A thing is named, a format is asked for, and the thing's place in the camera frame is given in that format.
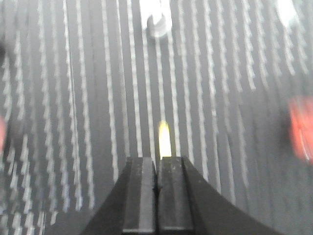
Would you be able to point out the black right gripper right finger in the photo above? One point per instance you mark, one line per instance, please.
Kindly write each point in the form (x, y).
(189, 205)

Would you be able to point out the lit yellow toggle switch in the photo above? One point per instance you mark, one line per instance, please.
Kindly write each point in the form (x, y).
(164, 140)

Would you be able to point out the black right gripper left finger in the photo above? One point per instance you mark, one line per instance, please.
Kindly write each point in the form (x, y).
(130, 208)

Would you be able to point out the black perforated pegboard panel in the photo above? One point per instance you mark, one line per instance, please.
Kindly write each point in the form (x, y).
(83, 87)

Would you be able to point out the white toggle switch upper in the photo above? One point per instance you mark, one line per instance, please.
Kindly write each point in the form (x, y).
(156, 17)

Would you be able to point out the red push button right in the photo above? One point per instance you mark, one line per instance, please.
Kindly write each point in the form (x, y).
(301, 127)

